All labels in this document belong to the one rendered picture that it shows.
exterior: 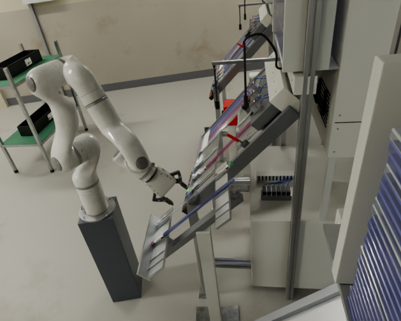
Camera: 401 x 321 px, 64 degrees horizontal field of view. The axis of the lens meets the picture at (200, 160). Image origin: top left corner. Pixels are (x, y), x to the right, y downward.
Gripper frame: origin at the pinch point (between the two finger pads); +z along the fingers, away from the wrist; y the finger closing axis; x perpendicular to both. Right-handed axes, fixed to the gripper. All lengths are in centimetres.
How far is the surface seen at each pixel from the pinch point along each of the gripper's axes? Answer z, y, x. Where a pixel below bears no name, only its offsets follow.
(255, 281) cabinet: 86, 20, -19
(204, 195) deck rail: 18.0, -4.2, -14.6
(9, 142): -70, 115, -226
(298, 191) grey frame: 40, -35, 6
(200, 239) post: 17.1, 7.4, 9.6
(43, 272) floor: 4, 125, -86
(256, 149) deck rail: 13.2, -36.5, 0.4
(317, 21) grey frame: -15, -78, 22
